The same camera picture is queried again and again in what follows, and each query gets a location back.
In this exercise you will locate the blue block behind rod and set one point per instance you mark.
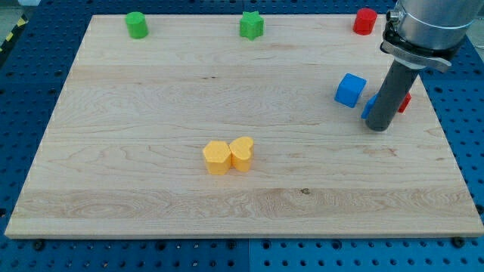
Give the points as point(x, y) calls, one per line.
point(368, 106)

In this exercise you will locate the green star block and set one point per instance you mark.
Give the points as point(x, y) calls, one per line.
point(251, 25)

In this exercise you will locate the yellow heart block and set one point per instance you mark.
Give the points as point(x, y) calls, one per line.
point(242, 153)

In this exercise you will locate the red cylinder block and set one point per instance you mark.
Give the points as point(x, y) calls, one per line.
point(364, 21)

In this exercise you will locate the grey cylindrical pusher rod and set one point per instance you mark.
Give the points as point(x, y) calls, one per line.
point(392, 93)

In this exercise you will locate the green cylinder block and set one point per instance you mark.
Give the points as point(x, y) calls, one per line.
point(136, 25)

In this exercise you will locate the blue cube block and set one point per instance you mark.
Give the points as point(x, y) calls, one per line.
point(349, 90)

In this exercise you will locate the light wooden board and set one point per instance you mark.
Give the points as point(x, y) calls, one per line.
point(122, 155)

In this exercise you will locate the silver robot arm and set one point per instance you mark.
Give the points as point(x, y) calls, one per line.
point(428, 33)

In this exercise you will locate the yellow hexagon block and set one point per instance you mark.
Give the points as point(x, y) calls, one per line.
point(217, 157)

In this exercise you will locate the red block behind rod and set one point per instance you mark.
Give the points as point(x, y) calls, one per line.
point(404, 103)

